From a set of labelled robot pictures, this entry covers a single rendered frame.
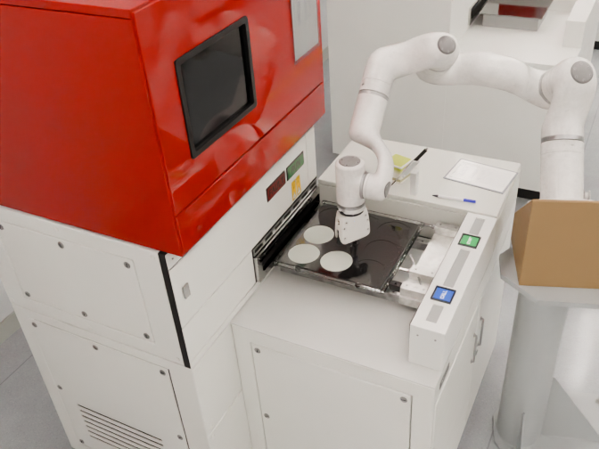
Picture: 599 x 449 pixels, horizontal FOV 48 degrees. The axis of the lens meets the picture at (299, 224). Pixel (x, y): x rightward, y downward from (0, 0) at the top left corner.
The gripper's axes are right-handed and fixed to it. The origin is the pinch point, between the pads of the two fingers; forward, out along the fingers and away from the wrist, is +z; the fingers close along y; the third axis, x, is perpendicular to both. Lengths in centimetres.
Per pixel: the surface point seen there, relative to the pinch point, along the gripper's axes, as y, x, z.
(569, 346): 102, -11, 93
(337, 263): -6.2, -1.0, 1.9
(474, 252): 25.7, -25.8, -3.9
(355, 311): -9.0, -14.7, 9.9
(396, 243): 14.3, -3.2, 2.1
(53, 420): -102, 74, 92
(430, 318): -1.8, -40.1, -3.7
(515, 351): 44, -31, 44
